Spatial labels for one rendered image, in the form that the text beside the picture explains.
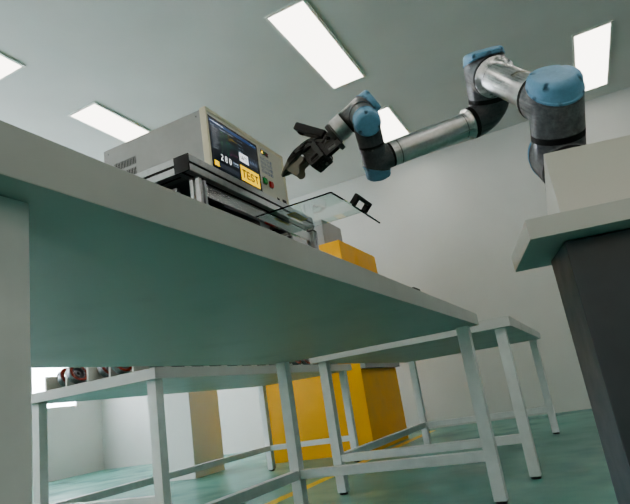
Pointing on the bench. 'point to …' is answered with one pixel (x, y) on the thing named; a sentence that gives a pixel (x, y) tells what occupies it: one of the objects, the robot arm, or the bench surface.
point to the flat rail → (256, 214)
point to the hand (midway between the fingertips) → (284, 171)
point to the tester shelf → (184, 166)
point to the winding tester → (197, 146)
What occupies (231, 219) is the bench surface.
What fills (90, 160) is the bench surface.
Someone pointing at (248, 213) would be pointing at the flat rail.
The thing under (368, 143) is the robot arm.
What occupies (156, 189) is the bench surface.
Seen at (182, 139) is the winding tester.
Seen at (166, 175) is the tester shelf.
